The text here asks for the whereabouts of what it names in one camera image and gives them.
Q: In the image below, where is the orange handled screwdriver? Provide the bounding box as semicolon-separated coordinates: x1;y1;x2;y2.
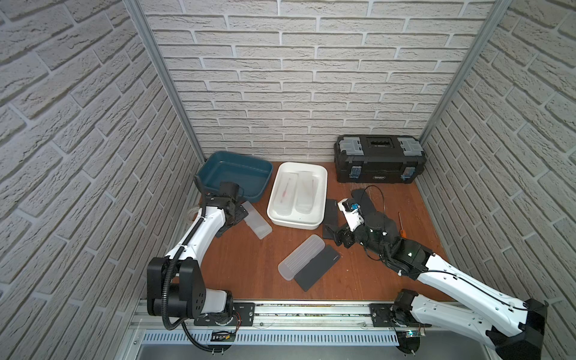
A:
398;212;407;239

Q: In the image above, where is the teal storage bin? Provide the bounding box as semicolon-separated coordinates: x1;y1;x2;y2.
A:
197;151;273;203

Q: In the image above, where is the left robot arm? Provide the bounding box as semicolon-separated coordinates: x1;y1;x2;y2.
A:
146;175;241;330

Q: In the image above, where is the white storage bin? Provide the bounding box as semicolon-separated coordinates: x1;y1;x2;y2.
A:
267;162;328;230

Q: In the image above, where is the black pencil case front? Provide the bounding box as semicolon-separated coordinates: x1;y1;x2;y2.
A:
294;245;341;292

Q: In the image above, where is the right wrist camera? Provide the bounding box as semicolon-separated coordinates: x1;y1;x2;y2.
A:
337;198;364;232

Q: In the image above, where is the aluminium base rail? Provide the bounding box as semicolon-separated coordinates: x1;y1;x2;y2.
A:
127;298;498;334

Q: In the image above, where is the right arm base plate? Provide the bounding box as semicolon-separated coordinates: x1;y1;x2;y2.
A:
368;303;431;329

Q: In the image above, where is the black plastic toolbox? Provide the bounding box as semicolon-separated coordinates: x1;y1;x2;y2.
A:
334;135;427;184

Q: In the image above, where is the black pencil case tilted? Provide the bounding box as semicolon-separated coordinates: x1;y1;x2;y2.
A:
352;189;376;215

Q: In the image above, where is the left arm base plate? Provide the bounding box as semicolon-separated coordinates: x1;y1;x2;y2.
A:
193;301;256;328

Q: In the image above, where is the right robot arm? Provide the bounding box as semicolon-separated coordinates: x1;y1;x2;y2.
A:
326;209;547;359

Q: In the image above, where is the ribbed translucent pencil case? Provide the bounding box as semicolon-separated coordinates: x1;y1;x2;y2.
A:
277;235;326;281

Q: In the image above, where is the black pencil case upright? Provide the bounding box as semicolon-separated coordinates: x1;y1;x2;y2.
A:
322;199;339;240

